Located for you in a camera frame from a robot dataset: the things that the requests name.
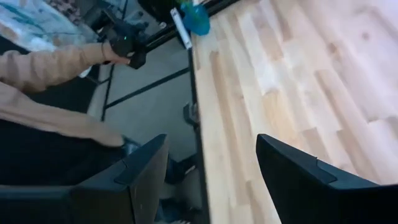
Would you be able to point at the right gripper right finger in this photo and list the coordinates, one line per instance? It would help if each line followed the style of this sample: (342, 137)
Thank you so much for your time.
(311, 193)

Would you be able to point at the white cylindrical tube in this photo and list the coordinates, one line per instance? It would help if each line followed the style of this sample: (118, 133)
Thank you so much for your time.
(182, 28)

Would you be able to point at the person's hand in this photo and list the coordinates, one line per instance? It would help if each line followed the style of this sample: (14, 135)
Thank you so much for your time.
(119, 57)

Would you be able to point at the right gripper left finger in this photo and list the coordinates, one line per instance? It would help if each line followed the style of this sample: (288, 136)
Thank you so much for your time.
(124, 193)

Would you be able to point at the blue glass vase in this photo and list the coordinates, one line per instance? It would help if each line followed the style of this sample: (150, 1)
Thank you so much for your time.
(196, 18)

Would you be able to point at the person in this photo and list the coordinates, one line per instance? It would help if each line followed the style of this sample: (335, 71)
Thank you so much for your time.
(46, 118)

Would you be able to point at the white teal patterned cloth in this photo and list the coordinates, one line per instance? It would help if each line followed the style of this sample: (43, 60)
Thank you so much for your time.
(31, 21)

